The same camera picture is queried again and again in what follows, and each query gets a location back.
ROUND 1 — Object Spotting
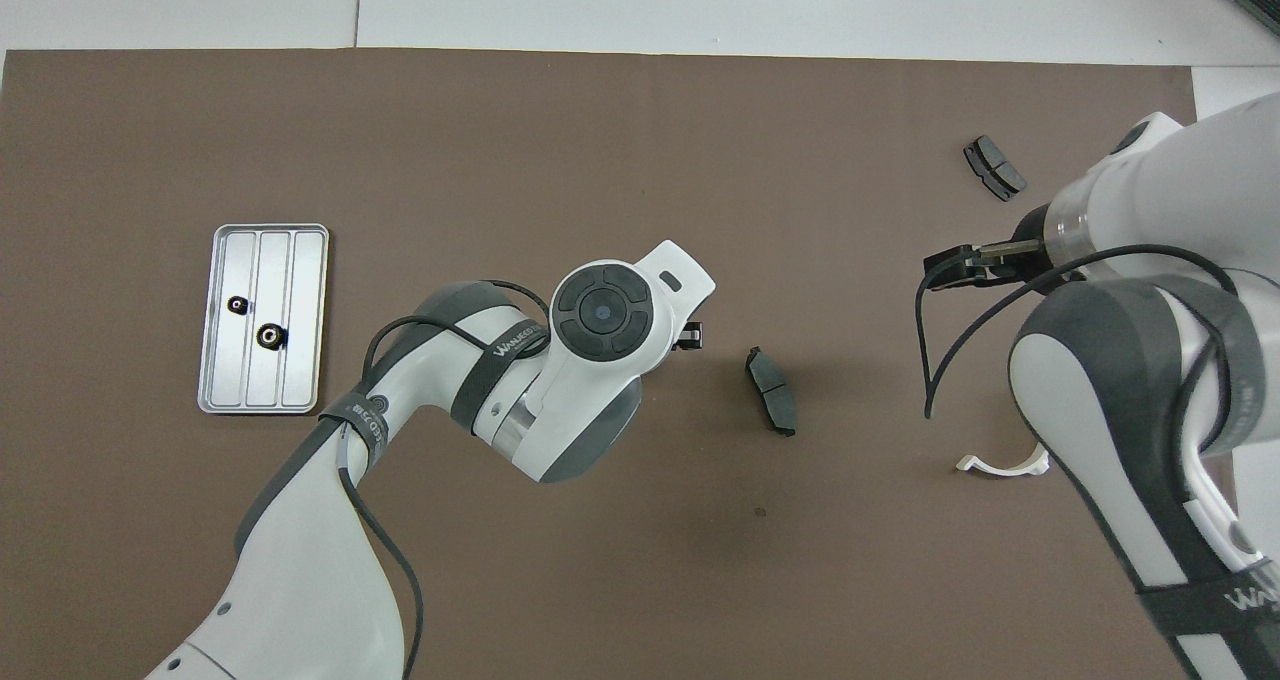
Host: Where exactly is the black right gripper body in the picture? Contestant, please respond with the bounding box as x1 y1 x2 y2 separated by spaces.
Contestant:
1008 205 1053 283

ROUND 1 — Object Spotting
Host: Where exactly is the brown table mat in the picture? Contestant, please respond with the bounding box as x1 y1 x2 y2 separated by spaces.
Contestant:
0 48 1257 680

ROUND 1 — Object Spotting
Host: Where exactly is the white curved plastic bracket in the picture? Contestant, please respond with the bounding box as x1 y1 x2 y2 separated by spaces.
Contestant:
955 445 1051 478

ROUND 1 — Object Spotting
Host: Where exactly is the short dark brake pad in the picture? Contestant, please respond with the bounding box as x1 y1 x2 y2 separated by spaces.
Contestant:
963 135 1028 203

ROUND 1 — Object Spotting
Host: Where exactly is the long dark brake pad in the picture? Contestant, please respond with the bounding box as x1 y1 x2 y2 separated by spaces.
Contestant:
745 346 800 438

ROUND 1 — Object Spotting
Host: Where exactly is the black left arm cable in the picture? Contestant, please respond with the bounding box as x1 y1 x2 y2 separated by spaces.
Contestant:
335 280 553 680

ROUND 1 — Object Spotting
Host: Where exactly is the silver metal tray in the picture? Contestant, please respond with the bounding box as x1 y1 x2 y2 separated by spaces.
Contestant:
197 223 330 416

